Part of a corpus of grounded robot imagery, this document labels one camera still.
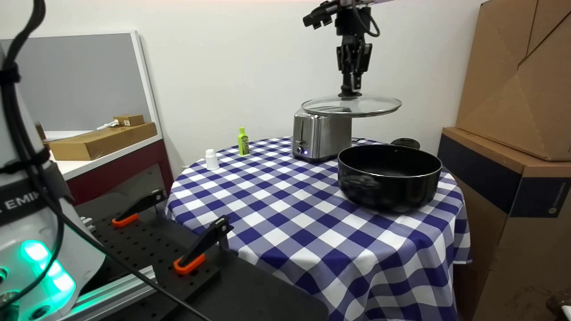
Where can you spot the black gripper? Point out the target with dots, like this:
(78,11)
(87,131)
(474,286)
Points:
(354,56)

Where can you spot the glass pot lid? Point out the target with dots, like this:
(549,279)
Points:
(354,106)

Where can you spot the white robot base green light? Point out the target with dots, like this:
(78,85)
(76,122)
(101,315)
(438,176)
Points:
(46,256)

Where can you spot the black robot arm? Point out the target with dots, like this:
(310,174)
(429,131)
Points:
(354,22)

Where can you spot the black cooking pot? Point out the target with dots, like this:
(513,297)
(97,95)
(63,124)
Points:
(388,179)

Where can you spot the silver toaster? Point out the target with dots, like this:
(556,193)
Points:
(320,138)

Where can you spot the small green bottle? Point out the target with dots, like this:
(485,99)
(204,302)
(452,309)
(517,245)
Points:
(244,142)

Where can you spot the small white plastic bottle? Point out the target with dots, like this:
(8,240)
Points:
(212,159)

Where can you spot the large cardboard box stack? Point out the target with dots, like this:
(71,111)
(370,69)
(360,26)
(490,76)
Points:
(511,156)

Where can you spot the blue white checkered tablecloth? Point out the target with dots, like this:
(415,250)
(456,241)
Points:
(290,218)

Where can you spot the black orange clamp front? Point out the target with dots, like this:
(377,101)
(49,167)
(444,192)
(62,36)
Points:
(217,234)

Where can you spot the black orange clamp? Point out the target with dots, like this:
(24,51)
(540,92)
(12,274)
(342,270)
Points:
(217,234)
(151,202)

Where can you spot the flat cardboard box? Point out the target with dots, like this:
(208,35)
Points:
(99,143)

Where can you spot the black perforated board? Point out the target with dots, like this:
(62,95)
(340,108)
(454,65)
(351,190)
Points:
(160,247)

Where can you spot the black orange clamp rear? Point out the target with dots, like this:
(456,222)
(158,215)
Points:
(151,202)

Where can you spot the dark red cabinet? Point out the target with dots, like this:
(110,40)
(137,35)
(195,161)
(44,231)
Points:
(106,176)

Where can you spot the grey partition panel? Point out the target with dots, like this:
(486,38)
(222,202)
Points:
(81,81)

